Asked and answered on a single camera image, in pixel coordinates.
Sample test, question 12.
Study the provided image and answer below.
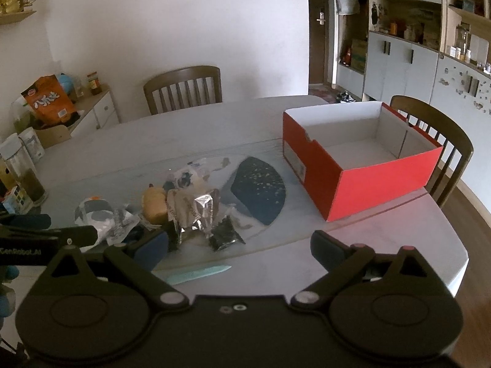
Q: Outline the patterned rug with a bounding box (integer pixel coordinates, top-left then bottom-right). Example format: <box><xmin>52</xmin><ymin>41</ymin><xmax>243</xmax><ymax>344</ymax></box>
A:
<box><xmin>309</xmin><ymin>84</ymin><xmax>346</xmax><ymax>104</ymax></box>

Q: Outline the clear storage jar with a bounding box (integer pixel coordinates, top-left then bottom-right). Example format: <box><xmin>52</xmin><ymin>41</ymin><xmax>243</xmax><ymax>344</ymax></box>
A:
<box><xmin>0</xmin><ymin>133</ymin><xmax>48</xmax><ymax>204</ymax></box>

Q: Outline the silver foil packet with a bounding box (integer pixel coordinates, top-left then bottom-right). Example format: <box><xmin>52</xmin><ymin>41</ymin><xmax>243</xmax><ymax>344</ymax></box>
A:
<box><xmin>167</xmin><ymin>188</ymin><xmax>221</xmax><ymax>240</ymax></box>

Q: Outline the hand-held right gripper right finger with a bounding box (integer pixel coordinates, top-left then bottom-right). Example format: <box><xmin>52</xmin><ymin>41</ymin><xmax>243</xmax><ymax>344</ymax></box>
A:
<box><xmin>290</xmin><ymin>229</ymin><xmax>448</xmax><ymax>312</ymax></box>

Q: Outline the white canister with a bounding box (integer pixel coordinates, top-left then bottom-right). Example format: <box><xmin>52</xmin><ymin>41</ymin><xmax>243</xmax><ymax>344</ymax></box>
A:
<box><xmin>18</xmin><ymin>126</ymin><xmax>46</xmax><ymax>162</ymax></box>

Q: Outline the wooden chair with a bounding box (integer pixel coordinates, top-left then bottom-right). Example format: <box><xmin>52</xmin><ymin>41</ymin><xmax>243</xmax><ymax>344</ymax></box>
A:
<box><xmin>389</xmin><ymin>95</ymin><xmax>474</xmax><ymax>209</ymax></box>
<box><xmin>143</xmin><ymin>65</ymin><xmax>223</xmax><ymax>116</ymax></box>

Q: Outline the yellow squeeze toy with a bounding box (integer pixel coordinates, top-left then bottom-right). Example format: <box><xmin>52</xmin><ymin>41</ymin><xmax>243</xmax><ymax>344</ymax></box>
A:
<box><xmin>142</xmin><ymin>185</ymin><xmax>170</xmax><ymax>225</ymax></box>

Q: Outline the teal plastic stick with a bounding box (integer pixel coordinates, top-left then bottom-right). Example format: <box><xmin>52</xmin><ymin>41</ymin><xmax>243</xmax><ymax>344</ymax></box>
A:
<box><xmin>165</xmin><ymin>264</ymin><xmax>233</xmax><ymax>286</ymax></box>

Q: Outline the hanging tote bag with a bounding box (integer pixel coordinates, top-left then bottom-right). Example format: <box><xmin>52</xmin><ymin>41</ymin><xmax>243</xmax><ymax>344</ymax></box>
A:
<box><xmin>335</xmin><ymin>0</ymin><xmax>359</xmax><ymax>16</ymax></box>

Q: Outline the white desktop table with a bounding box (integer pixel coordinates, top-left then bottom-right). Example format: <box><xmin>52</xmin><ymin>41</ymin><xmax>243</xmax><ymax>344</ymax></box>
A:
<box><xmin>0</xmin><ymin>95</ymin><xmax>469</xmax><ymax>357</ymax></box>

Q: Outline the white sideboard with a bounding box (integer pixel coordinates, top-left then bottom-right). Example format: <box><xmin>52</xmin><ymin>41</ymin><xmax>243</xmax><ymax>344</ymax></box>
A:
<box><xmin>33</xmin><ymin>88</ymin><xmax>118</xmax><ymax>150</ymax></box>

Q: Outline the wooden wall shelf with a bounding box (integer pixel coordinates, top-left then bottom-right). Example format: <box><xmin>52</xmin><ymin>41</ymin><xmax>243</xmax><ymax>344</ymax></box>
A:
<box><xmin>0</xmin><ymin>10</ymin><xmax>37</xmax><ymax>25</ymax></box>

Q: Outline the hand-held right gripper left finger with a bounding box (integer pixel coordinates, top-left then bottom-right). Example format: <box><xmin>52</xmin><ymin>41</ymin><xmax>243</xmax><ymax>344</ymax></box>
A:
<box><xmin>41</xmin><ymin>231</ymin><xmax>190</xmax><ymax>312</ymax></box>

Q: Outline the white wall cabinet unit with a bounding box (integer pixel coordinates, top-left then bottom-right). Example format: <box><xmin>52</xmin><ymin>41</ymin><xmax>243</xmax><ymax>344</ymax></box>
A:
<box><xmin>334</xmin><ymin>0</ymin><xmax>491</xmax><ymax>146</ymax></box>

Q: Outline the brown glass jar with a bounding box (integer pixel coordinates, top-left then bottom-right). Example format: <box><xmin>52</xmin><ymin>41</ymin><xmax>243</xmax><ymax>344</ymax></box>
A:
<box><xmin>87</xmin><ymin>71</ymin><xmax>102</xmax><ymax>96</ymax></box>

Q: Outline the brown door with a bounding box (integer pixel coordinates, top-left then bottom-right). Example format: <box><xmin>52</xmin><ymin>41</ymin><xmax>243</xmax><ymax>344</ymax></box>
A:
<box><xmin>307</xmin><ymin>0</ymin><xmax>338</xmax><ymax>85</ymax></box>

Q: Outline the red cardboard box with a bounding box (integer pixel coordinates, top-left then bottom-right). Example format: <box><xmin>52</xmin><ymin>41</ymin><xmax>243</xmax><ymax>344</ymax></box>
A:
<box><xmin>283</xmin><ymin>102</ymin><xmax>444</xmax><ymax>223</ymax></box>

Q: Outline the orange snack bag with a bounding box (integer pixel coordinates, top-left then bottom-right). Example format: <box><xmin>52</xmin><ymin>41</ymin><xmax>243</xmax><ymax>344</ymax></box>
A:
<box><xmin>21</xmin><ymin>75</ymin><xmax>76</xmax><ymax>123</ymax></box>

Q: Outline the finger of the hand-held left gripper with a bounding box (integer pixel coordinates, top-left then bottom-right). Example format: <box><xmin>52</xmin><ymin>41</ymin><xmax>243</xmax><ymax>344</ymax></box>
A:
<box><xmin>0</xmin><ymin>213</ymin><xmax>52</xmax><ymax>231</ymax></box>
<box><xmin>36</xmin><ymin>225</ymin><xmax>98</xmax><ymax>247</ymax></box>

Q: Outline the black snack packet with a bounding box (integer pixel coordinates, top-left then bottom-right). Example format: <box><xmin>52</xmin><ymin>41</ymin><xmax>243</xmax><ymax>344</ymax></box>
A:
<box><xmin>208</xmin><ymin>215</ymin><xmax>246</xmax><ymax>252</ymax></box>

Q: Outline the white blue snack packet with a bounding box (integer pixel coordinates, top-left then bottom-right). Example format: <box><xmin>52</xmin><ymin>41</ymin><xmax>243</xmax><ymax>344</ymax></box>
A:
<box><xmin>74</xmin><ymin>195</ymin><xmax>141</xmax><ymax>247</ymax></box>

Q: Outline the clear bun packet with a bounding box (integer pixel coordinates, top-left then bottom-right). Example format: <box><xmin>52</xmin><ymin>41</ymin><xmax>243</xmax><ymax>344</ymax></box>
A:
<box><xmin>163</xmin><ymin>157</ymin><xmax>231</xmax><ymax>192</ymax></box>

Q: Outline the person's left hand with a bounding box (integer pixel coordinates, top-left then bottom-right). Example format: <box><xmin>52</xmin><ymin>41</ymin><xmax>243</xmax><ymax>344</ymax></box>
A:
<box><xmin>0</xmin><ymin>264</ymin><xmax>21</xmax><ymax>320</ymax></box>

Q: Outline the small colourful box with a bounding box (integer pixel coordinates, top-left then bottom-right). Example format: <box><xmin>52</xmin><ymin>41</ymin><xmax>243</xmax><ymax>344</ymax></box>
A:
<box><xmin>2</xmin><ymin>186</ymin><xmax>33</xmax><ymax>215</ymax></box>

